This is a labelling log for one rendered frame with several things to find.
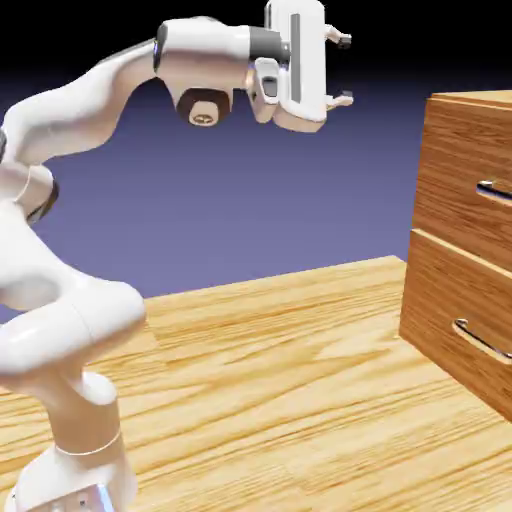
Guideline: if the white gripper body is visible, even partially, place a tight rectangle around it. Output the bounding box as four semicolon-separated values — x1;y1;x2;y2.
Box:
264;0;328;134

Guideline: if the wood drawer front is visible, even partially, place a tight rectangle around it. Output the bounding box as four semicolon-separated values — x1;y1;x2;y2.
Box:
398;228;512;424
412;97;512;274

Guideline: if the light wood cabinet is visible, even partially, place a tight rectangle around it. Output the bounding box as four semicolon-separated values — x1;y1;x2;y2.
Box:
398;89;512;424

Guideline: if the curved silver drawer handle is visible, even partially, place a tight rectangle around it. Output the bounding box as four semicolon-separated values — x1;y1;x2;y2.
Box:
452;318;512;360
475;179;512;203

